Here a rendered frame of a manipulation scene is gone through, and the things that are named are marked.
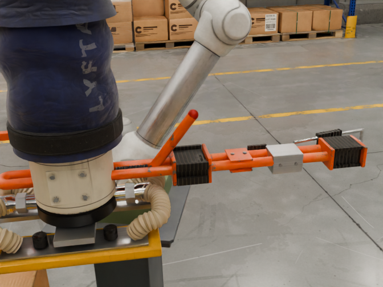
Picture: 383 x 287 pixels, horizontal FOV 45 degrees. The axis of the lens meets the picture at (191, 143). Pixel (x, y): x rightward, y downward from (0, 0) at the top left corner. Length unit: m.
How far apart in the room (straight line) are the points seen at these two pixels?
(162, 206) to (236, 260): 1.88
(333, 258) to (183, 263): 0.88
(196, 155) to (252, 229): 2.09
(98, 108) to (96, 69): 0.07
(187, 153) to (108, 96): 0.24
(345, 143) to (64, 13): 0.66
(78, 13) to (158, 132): 0.80
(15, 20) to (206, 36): 0.80
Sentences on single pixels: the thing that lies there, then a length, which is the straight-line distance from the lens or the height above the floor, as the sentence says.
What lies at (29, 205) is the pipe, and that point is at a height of 1.21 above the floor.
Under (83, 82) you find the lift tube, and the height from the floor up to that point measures 1.49.
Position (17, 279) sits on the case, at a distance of 1.29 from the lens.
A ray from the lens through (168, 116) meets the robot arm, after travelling 1.54.
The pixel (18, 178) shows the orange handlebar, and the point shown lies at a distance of 1.02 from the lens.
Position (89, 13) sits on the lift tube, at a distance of 0.83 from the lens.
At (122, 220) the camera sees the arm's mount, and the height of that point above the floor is 0.77.
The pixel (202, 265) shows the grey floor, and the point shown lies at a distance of 2.77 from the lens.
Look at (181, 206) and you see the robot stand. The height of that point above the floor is 0.75.
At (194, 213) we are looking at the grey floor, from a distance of 3.22.
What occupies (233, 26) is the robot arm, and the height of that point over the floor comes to 1.48.
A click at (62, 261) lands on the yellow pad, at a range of 0.96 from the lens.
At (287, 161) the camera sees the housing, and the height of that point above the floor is 1.27.
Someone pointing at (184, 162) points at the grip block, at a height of 1.29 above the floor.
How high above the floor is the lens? 1.72
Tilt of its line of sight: 24 degrees down
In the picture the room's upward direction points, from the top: 1 degrees counter-clockwise
